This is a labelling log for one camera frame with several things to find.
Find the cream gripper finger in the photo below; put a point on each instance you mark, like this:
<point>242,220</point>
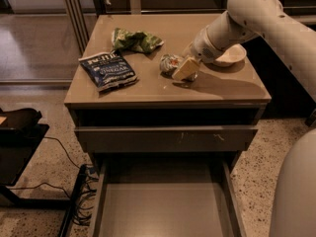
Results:
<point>187,67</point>

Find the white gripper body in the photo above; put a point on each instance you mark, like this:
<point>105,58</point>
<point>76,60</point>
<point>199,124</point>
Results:
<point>202,50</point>

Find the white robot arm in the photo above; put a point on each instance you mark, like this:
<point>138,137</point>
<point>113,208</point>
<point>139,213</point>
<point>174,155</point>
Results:
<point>294,208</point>

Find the grey drawer cabinet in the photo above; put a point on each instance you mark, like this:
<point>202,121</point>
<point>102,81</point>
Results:
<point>213,117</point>

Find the open middle drawer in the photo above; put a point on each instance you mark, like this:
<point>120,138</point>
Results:
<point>159,197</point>

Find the white bowl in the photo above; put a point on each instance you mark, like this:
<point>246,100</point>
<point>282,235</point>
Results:
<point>232,55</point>

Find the green chip bag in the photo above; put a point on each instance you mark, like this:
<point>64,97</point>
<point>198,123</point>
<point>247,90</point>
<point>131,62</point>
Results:
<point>138,41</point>

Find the blue kettle chip bag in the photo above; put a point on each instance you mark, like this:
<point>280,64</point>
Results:
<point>108,70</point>

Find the black side table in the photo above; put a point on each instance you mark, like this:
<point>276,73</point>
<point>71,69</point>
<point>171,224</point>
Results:
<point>20,136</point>

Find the black power strip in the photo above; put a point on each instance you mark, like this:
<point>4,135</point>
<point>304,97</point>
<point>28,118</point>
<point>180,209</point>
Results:
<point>63,230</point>

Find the metal railing frame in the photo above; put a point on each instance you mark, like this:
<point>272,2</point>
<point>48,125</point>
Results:
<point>74,11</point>

